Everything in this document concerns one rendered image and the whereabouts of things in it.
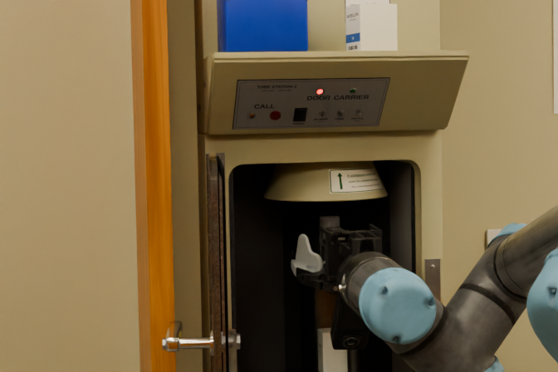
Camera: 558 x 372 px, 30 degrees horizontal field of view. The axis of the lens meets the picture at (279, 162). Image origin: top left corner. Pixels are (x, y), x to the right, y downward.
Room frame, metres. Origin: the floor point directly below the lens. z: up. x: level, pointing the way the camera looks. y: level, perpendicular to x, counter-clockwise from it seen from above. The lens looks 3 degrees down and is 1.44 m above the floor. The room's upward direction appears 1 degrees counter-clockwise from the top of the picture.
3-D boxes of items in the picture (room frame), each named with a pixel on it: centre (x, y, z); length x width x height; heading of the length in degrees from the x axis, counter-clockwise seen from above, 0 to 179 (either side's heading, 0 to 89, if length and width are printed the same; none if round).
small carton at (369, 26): (1.33, -0.12, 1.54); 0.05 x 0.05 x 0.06; 18
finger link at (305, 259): (1.39, -0.03, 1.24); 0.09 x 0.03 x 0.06; 34
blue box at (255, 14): (1.30, 0.02, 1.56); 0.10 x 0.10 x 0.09; 10
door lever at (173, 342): (1.11, 0.10, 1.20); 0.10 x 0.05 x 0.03; 4
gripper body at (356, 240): (1.30, -0.09, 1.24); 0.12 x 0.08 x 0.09; 10
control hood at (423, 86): (1.32, -0.07, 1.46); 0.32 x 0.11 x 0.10; 100
